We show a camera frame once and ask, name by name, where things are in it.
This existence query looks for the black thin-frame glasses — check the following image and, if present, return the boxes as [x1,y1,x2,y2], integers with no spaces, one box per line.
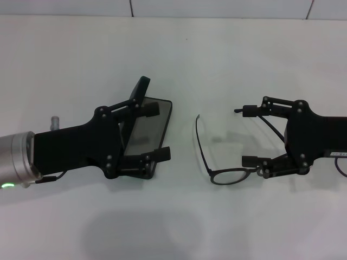
[195,108,288,187]

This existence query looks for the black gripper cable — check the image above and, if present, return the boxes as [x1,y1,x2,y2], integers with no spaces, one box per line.
[333,156,347,178]
[35,170,66,185]

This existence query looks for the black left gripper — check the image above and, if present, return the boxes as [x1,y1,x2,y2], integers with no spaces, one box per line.
[34,97,171,180]

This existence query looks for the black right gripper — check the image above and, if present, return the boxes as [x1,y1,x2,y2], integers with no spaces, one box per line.
[241,96,347,179]

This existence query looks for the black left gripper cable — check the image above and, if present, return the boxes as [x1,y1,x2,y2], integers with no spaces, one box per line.
[35,170,66,185]

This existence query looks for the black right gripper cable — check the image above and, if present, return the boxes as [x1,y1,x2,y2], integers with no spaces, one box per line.
[333,156,347,178]

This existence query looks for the black glasses case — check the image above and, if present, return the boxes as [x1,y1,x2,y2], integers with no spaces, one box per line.
[119,76,174,180]

